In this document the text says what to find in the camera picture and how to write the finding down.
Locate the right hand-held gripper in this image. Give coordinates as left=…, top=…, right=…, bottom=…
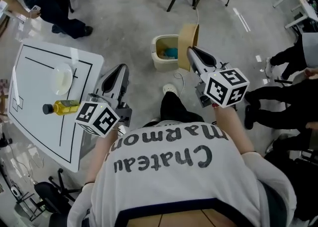
left=186, top=46, right=250, bottom=109

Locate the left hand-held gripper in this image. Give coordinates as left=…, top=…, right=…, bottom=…
left=74, top=63, right=133, bottom=139

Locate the brown cardboard box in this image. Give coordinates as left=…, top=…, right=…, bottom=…
left=178, top=23, right=200, bottom=72

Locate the beige trash bin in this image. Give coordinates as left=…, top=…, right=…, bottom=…
left=151, top=34, right=180, bottom=72

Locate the person's left forearm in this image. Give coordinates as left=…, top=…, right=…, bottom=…
left=84, top=128, right=119, bottom=187

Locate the person's right forearm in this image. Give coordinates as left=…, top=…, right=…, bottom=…
left=213, top=105, right=256, bottom=155

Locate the blue crumpled waste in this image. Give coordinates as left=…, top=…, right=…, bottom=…
left=162, top=47, right=179, bottom=59

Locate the person's white shoe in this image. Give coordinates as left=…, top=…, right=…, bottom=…
left=162, top=83, right=179, bottom=96

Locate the yellow bottle with black cap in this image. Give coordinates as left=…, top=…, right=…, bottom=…
left=42, top=99, right=81, bottom=116

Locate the person's black trouser leg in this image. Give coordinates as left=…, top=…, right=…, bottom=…
left=159, top=91, right=209, bottom=124

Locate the white table with black lines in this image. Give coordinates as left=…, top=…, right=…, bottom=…
left=7, top=41, right=105, bottom=173

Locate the red checkered cloth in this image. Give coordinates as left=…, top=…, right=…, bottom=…
left=0, top=78, right=9, bottom=118

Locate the white side table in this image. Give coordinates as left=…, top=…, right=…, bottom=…
left=272, top=0, right=318, bottom=30

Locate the person's white printed shirt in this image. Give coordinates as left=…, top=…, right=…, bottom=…
left=67, top=120, right=298, bottom=227

